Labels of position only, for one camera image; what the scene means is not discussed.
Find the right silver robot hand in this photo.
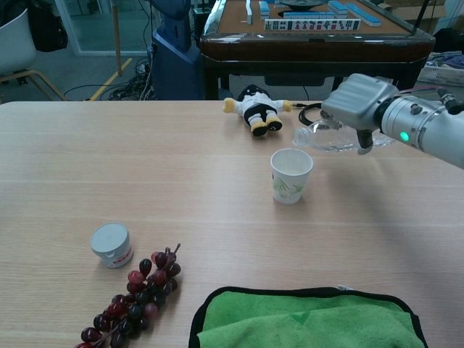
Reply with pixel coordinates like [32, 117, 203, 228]
[320, 73, 399, 156]

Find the clear plastic bottle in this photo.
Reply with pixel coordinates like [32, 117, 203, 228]
[291, 117, 398, 154]

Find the small white paper cup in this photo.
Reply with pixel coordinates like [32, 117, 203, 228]
[270, 148, 314, 206]

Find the brown mahjong table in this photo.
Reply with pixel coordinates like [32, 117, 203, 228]
[199, 0, 436, 101]

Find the face-up mahjong tile row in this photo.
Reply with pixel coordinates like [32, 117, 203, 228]
[264, 18, 362, 32]

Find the white plastic basket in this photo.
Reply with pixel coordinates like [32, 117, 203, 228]
[416, 64, 464, 88]

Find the black-haired plush doll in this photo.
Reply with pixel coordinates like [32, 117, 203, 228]
[223, 83, 292, 138]

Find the black tripod stand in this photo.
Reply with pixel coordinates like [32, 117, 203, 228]
[408, 0, 431, 38]

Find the dark round dish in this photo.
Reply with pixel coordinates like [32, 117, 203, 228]
[281, 0, 326, 8]

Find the green black-edged microfiber cloth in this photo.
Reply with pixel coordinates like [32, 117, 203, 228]
[188, 286, 429, 348]

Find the wooden pole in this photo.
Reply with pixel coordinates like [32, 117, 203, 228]
[112, 0, 123, 76]

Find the small grey round lid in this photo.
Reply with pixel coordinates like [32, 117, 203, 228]
[89, 221, 134, 269]

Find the dark red grape bunch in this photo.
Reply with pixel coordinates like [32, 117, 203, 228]
[74, 243, 182, 348]

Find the black bag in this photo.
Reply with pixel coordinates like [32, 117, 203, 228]
[27, 0, 68, 51]

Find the white wooden-legged chair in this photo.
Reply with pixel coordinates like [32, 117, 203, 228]
[0, 7, 68, 102]

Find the coiled black cable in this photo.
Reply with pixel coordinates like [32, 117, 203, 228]
[292, 102, 327, 128]

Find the black floor cable bundle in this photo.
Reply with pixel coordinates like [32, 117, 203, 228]
[65, 59, 157, 102]

